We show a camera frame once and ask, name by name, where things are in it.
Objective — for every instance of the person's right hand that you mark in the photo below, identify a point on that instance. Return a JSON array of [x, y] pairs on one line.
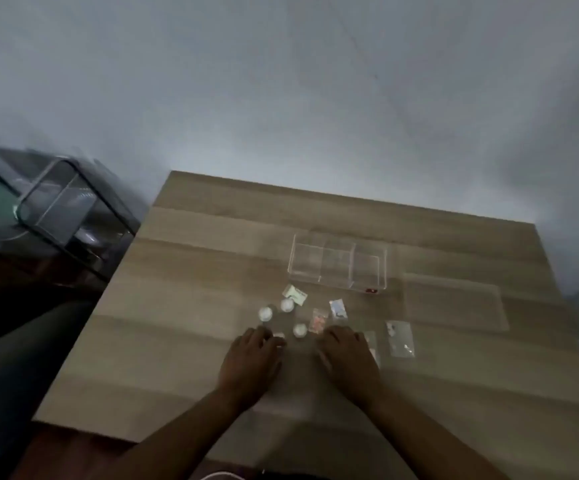
[[352, 367]]

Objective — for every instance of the person's left hand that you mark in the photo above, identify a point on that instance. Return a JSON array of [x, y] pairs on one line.
[[249, 367]]

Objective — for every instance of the person's right fingers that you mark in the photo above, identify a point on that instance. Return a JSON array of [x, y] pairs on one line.
[[339, 337]]

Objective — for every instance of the person's left fingers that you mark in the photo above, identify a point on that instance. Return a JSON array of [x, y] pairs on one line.
[[262, 337]]

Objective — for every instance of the person's right forearm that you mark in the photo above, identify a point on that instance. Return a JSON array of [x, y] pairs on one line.
[[419, 439]]

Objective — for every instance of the person's left forearm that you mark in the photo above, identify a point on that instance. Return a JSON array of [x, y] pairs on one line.
[[179, 434]]

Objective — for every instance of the round white capsule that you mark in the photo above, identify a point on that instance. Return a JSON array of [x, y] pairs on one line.
[[266, 313], [287, 305], [299, 330]]

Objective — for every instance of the small orange bead bag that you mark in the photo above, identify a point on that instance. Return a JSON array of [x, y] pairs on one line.
[[318, 320]]

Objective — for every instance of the small blue bead bag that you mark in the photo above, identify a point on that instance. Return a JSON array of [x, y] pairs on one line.
[[338, 309]]

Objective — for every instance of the white green small packet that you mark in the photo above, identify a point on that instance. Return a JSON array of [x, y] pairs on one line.
[[294, 294]]

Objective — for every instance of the clear zip bag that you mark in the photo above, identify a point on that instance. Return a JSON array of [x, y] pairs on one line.
[[400, 338]]

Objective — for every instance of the clear acrylic compartment box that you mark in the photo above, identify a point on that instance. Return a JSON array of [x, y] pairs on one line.
[[337, 262]]

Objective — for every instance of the clear acrylic lid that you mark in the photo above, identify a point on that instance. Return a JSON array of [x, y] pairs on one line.
[[454, 302]]

